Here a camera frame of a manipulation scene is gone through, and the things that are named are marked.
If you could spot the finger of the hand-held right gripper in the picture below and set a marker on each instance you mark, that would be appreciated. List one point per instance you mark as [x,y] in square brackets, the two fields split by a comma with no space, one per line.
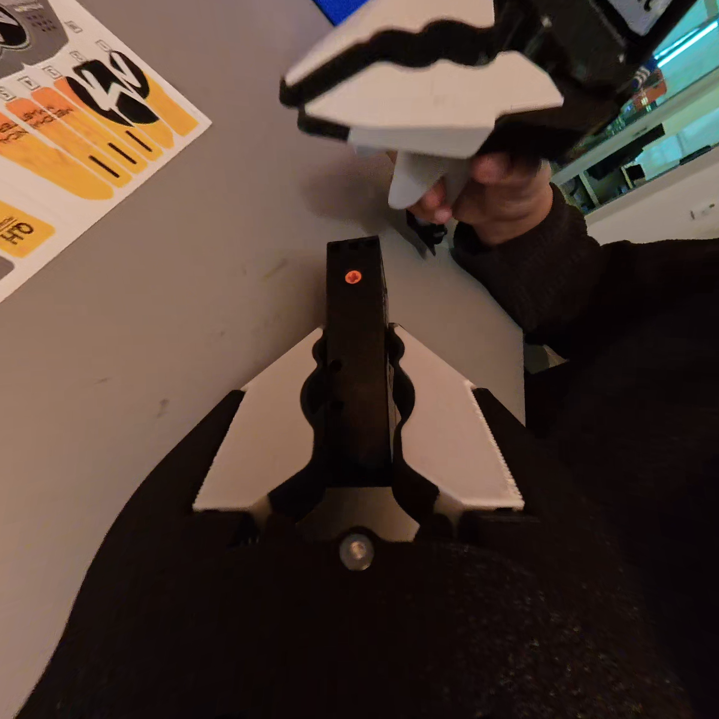
[404,14]
[427,106]

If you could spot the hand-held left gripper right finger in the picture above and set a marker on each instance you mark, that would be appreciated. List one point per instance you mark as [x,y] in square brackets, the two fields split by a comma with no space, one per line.
[455,449]

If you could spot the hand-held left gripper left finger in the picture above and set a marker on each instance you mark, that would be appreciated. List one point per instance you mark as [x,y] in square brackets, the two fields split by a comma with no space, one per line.
[258,449]

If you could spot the blue plastic bin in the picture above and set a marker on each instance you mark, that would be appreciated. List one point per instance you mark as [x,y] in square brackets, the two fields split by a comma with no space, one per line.
[337,8]

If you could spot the black perforated battery box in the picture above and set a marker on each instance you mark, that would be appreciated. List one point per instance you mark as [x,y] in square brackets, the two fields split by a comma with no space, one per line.
[356,337]

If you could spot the person's right hand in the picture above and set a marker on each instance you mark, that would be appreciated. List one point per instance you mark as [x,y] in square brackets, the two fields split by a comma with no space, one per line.
[505,196]

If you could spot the white shelf unit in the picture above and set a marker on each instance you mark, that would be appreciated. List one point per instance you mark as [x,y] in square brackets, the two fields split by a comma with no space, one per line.
[674,129]

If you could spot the yellow and grey sticker sheet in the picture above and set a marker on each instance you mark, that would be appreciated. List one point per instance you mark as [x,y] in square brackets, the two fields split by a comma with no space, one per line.
[56,168]

